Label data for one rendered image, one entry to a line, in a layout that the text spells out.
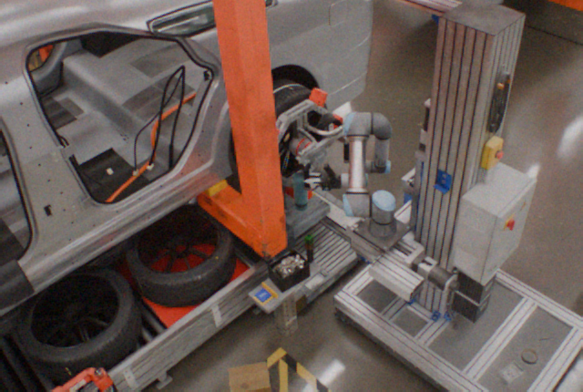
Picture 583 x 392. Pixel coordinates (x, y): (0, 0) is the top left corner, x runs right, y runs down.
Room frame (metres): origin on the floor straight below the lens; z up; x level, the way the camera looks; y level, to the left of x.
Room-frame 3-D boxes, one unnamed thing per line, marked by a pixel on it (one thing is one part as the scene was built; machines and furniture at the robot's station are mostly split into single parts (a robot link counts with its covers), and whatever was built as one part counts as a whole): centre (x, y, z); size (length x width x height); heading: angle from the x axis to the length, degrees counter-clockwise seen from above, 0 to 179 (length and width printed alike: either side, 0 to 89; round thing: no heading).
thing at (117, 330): (1.98, 1.26, 0.39); 0.66 x 0.66 x 0.24
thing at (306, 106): (2.85, -0.06, 0.85); 0.54 x 0.07 x 0.54; 130
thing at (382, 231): (2.13, -0.46, 0.87); 0.15 x 0.15 x 0.10
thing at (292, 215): (2.98, 0.05, 0.32); 0.40 x 0.30 x 0.28; 130
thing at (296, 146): (2.80, -0.11, 0.85); 0.21 x 0.14 x 0.14; 40
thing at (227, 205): (2.59, 0.38, 0.69); 0.52 x 0.17 x 0.35; 40
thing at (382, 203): (2.13, -0.45, 0.98); 0.13 x 0.12 x 0.14; 82
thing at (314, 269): (2.13, 0.08, 0.44); 0.43 x 0.17 x 0.03; 130
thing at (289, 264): (2.15, 0.06, 0.51); 0.20 x 0.14 x 0.13; 122
